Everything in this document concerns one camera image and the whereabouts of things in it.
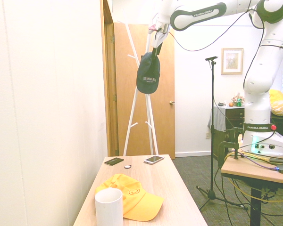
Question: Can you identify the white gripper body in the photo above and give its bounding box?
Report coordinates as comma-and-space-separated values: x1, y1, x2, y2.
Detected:
151, 20, 171, 49

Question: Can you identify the dark blue baseball cap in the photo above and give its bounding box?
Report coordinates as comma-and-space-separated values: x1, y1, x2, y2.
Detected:
136, 52, 161, 95

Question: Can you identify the yellow baseball cap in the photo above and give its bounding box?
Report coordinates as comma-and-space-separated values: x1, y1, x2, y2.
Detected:
95, 173, 165, 222

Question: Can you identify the white coat rack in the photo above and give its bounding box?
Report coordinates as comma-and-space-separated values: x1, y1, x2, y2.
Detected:
117, 20, 159, 156

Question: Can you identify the wooden door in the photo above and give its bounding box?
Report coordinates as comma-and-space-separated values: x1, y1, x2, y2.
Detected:
113, 22, 176, 160

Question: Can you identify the gray cloth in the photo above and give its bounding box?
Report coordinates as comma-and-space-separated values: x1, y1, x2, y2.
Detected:
207, 105, 228, 131

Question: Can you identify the flower ornament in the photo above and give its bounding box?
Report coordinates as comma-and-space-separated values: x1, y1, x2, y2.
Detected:
231, 92, 245, 104

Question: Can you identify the white smartphone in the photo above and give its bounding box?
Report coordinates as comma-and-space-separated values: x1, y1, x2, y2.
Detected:
143, 155, 165, 165

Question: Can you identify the white baseboard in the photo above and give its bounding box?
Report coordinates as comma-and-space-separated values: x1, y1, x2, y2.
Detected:
175, 150, 213, 158

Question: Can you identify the dark metal C-clamp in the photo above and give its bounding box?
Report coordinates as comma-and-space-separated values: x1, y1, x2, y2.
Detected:
218, 127, 243, 169

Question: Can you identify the yellow patterned pillow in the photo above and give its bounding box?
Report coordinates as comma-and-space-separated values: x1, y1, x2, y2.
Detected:
268, 89, 283, 117

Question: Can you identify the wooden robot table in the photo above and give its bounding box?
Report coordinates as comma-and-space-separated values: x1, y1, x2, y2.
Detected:
220, 137, 283, 226

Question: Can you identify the white mug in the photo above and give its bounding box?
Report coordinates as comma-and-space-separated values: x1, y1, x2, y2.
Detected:
95, 188, 124, 226

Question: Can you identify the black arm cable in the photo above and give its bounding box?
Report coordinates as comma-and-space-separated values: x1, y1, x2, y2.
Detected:
153, 0, 283, 52

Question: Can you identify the wooden door frame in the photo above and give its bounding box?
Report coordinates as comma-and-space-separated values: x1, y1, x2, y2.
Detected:
100, 0, 120, 157

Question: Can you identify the framed wall picture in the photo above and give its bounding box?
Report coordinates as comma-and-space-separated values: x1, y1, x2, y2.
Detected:
221, 48, 244, 75

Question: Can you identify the black camera tripod stand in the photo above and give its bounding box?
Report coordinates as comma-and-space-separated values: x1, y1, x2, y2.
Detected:
196, 60, 249, 211

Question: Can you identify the yellow cable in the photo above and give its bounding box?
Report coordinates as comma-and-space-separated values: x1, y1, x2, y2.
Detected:
223, 150, 283, 206

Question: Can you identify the purple cable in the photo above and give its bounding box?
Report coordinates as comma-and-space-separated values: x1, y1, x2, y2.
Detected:
238, 150, 281, 170

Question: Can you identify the black floor cable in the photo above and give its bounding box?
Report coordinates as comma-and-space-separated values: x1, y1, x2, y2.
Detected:
212, 176, 283, 226

